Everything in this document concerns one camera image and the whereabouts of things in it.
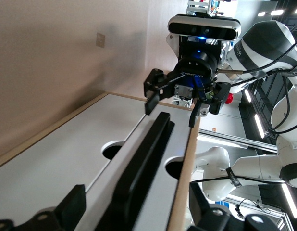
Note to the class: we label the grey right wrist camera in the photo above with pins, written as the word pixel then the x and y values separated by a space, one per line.
pixel 203 27

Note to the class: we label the light wooden drawer cabinet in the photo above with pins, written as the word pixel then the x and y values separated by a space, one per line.
pixel 184 168

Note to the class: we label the aluminium frame rail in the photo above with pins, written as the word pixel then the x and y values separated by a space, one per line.
pixel 235 140

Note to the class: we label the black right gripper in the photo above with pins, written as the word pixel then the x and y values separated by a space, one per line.
pixel 196 68

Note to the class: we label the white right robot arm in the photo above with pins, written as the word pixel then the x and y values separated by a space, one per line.
pixel 266 43

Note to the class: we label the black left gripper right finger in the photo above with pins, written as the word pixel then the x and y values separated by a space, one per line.
pixel 199 207

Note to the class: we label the small brown tape patch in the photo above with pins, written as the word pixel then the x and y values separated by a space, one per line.
pixel 100 40

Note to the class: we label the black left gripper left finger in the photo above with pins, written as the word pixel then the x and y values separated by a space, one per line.
pixel 71 209

